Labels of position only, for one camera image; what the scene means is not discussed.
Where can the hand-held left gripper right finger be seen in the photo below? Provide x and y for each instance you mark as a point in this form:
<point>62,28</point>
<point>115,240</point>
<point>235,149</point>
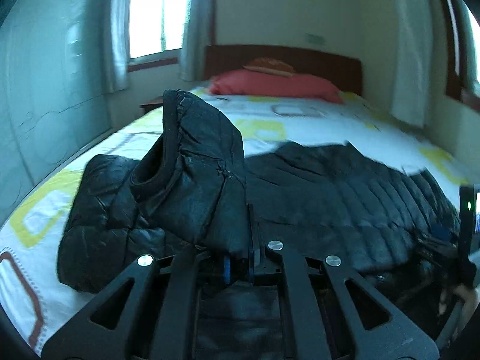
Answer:
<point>258,270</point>

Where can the brown wooden nightstand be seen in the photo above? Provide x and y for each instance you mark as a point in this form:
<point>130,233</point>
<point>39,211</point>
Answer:
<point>152,104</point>

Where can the black puffer jacket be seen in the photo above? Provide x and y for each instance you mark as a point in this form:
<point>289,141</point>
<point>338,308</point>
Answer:
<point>337,202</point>

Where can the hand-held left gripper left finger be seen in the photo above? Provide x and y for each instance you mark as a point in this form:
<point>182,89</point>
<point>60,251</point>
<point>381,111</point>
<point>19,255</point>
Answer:
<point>226,270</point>

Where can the white curtain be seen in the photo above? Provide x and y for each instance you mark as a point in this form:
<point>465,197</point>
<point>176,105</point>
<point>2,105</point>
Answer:
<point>118,45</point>
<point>197,26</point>
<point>416,63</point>

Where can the brown wooden headboard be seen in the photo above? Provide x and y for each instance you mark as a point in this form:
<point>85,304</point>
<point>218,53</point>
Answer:
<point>322,63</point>

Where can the red pillow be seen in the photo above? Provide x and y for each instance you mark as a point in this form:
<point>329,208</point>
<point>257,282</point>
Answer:
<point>277,84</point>

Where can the bed with patterned sheet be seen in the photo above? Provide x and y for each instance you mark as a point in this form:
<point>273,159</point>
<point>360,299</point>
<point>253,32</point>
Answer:
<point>318,123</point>

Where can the glossy grey wardrobe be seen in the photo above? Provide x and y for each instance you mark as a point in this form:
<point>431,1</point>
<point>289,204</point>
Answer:
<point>48,82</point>

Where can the window with brown frame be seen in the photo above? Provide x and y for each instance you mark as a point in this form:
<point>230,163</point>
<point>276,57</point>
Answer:
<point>474,45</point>
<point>150,18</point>

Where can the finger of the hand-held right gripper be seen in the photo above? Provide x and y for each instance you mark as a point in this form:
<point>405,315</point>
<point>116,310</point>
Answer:
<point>442,235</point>

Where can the orange patterned cushion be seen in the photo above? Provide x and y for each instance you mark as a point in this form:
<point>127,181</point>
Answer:
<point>270,65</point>

